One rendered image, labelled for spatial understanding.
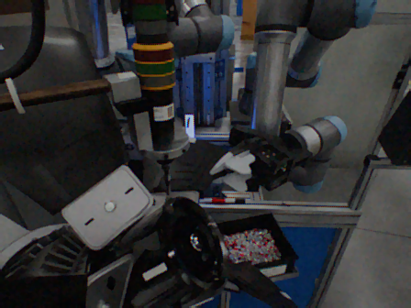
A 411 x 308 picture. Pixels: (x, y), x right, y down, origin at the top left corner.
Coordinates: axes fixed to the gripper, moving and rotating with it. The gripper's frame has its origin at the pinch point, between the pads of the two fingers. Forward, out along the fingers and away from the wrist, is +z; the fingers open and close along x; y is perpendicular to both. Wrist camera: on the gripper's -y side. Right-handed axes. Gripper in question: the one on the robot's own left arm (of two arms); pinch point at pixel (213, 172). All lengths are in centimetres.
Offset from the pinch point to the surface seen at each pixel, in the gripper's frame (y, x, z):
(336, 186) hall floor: -38, 123, -172
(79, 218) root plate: 5.0, -7.5, 23.5
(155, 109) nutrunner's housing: 3.4, -18.1, 12.5
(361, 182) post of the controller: 9, 20, -51
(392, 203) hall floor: 0, 119, -188
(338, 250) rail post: 14, 52, -52
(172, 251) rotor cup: 15.5, -9.2, 17.1
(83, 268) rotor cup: 8.4, -3.2, 24.9
